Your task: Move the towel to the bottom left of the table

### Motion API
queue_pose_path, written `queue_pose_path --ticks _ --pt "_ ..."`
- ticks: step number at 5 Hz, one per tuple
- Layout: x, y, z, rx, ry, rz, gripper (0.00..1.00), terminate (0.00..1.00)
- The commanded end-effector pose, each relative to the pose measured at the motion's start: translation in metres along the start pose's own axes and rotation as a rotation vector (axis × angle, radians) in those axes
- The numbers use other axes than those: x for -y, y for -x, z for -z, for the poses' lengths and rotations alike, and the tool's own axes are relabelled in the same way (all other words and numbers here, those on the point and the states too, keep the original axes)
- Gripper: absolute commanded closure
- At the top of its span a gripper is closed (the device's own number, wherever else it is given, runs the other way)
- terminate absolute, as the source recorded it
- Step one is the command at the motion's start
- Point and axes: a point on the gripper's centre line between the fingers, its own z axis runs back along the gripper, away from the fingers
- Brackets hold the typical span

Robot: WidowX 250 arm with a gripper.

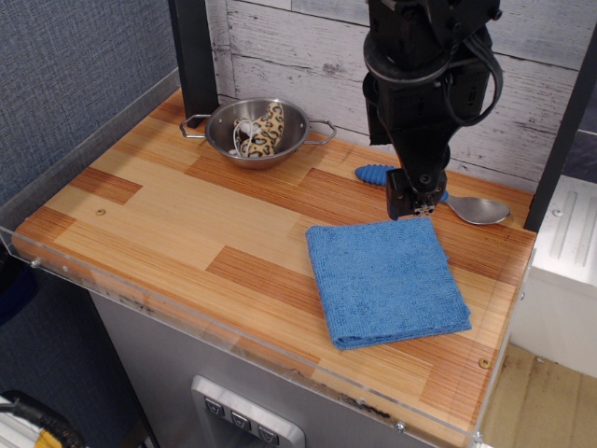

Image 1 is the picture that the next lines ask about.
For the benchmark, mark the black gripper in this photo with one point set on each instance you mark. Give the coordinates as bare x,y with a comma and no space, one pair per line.
415,121

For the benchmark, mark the blue cloth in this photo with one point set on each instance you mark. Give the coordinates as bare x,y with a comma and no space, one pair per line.
385,282

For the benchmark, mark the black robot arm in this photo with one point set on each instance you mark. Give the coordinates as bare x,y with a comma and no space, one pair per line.
429,65

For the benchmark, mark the leopard print toy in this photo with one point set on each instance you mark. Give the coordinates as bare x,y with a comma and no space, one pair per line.
259,137

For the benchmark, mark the white ribbed side unit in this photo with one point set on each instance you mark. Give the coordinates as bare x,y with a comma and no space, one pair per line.
556,315

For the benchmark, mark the silver dispenser button panel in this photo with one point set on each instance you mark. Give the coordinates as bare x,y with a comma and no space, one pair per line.
245,415

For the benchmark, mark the clear acrylic table guard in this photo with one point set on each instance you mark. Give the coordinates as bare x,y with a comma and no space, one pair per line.
201,273

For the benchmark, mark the blue handled metal spoon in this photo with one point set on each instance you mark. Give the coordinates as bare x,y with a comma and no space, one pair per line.
473,210

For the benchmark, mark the black right vertical post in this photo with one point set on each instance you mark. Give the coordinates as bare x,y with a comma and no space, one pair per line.
573,114

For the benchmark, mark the black vertical post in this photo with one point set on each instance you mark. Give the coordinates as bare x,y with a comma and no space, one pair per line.
194,56
573,114

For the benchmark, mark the steel bowl with handles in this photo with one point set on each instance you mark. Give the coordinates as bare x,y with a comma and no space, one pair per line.
217,130

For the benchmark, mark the black left vertical post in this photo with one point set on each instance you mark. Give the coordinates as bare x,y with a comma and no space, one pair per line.
194,56

